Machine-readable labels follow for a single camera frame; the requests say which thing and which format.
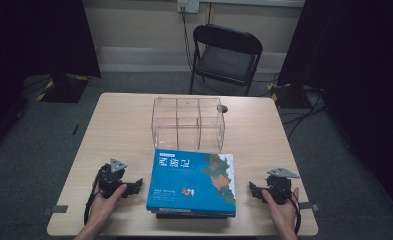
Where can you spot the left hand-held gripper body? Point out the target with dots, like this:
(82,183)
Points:
(108,180)

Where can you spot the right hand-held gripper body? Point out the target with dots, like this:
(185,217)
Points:
(279,188)

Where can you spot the red illustrated book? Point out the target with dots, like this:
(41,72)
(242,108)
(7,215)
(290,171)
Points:
(174,210)

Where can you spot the blue book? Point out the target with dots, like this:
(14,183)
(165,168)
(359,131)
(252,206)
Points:
(190,181)

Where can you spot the clear acrylic book rack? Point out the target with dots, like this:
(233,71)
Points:
(187,123)

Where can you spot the person's right hand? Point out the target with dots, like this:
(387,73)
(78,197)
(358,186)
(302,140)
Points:
(285,215)

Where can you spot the person's left hand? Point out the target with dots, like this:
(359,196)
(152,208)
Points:
(102,210)

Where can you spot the grey tape strip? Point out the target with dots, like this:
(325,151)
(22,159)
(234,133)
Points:
(309,206)
(59,209)

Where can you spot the black marker pen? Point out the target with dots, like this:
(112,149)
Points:
(75,129)

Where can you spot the dark round table grommet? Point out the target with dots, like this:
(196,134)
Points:
(223,109)

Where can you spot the black stand base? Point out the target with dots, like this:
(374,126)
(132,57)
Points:
(292,96)
(64,88)

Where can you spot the black folding chair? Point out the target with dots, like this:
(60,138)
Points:
(227,60)

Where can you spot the black curtain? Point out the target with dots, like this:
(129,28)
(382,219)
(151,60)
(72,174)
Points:
(357,66)
(34,40)

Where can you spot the white wall socket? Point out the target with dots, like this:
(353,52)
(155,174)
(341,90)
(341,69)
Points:
(188,6)

